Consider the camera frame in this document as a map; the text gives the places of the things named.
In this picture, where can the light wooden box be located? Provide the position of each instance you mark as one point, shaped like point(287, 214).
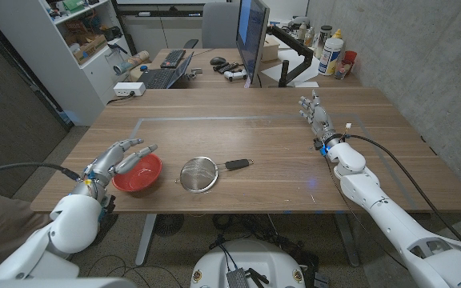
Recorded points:
point(271, 49)

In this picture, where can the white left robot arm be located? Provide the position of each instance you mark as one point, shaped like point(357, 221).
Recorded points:
point(70, 228)

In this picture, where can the yellow capped bottle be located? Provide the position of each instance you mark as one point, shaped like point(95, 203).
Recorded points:
point(337, 33)

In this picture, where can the white game controller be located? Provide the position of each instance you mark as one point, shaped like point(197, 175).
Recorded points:
point(234, 74)

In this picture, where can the red bowl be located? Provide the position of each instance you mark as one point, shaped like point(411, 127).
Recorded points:
point(142, 178)

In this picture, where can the dark open laptop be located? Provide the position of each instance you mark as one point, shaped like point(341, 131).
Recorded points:
point(158, 78)

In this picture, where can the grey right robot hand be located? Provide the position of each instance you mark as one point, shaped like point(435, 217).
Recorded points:
point(320, 118)

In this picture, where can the cardboard box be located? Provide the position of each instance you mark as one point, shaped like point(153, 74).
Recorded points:
point(90, 48)

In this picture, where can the round black floor fan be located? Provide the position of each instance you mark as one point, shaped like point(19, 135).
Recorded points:
point(168, 225)

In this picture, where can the black computer monitor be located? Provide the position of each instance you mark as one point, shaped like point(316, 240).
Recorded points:
point(250, 36)

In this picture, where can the black computer mouse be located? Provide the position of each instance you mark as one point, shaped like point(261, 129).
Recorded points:
point(217, 61)

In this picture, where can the rolled paper poster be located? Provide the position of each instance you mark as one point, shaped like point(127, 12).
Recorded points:
point(132, 62)

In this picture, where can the red cup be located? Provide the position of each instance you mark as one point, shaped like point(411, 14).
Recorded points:
point(350, 57)

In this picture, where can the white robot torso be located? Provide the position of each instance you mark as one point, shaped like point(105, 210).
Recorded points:
point(250, 258)

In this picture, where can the white power strip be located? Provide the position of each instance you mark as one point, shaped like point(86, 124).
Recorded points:
point(128, 89)

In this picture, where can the dark lidded jar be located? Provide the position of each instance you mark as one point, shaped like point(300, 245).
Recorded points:
point(323, 38)

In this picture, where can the grey table leg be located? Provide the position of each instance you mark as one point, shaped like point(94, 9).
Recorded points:
point(348, 240)
point(145, 240)

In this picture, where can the black keyboard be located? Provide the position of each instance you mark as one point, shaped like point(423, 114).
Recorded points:
point(173, 58)

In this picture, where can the white wipes canister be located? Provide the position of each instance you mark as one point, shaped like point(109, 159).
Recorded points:
point(329, 56)

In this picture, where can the grey office chair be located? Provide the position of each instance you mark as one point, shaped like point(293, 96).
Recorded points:
point(218, 24)

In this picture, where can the white shelf unit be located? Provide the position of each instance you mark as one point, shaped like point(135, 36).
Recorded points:
point(54, 72)

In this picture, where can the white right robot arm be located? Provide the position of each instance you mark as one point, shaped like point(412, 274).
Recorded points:
point(390, 220)

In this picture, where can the clear glass cup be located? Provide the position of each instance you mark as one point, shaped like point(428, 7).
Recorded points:
point(342, 70)

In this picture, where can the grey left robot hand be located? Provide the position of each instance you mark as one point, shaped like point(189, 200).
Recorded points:
point(108, 162)

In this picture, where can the black remote controllers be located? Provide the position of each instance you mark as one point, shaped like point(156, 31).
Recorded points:
point(225, 67)

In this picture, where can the white paper sheets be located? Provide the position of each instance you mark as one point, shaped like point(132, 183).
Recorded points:
point(290, 66)

